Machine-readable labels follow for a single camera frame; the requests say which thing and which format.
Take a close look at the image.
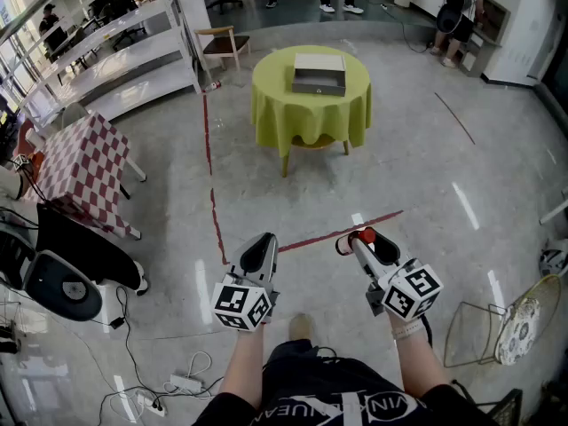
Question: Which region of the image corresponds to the round wooden table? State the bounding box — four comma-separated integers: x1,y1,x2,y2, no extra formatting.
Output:
281,133,351,179

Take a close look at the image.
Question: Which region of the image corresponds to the white coiled cable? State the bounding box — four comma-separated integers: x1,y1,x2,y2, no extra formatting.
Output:
162,351,214,401

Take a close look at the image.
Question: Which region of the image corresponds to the patterned round cushion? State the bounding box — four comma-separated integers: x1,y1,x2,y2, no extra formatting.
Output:
494,297,542,367

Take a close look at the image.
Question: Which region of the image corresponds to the person's beige shoe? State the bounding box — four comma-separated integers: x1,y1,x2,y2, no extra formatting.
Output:
288,312,315,342

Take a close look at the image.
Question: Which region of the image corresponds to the white power strip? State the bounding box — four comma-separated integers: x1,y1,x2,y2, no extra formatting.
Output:
170,373,203,392
137,392,169,418

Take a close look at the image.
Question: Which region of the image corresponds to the red checkered cloth table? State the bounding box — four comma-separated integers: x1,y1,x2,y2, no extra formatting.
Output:
24,111,147,241

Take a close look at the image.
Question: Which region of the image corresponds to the grey box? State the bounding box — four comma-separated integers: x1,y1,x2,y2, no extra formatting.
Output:
291,52,348,99

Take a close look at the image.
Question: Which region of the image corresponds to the black floor cable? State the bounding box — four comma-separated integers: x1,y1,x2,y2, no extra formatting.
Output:
99,281,223,425

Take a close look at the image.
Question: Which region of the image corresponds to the wooden chair with dark seat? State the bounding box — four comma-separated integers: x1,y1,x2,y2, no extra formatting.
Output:
193,25,252,86

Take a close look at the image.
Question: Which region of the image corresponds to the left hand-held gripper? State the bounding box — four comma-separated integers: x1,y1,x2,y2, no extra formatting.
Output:
210,233,281,333

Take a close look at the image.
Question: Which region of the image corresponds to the person's right forearm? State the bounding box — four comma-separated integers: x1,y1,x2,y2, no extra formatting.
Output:
392,316,452,401

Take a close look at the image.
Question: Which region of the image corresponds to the person's left forearm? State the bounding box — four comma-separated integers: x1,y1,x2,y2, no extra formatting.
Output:
219,321,268,412

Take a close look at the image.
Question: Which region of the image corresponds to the red-capped sauce bottle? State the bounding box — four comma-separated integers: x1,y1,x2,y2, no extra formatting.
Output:
335,227,377,257

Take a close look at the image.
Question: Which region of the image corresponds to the person's black shirt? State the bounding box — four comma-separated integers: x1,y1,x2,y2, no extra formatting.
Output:
193,338,485,426

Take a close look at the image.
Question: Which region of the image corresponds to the white metal shelving rack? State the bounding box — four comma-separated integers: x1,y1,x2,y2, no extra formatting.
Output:
0,0,203,126

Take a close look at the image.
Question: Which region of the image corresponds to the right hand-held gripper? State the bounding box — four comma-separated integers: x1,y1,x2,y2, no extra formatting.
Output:
348,228,445,322

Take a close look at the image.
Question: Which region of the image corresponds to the gray-backed office chair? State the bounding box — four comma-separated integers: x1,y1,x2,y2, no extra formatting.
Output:
0,228,104,323

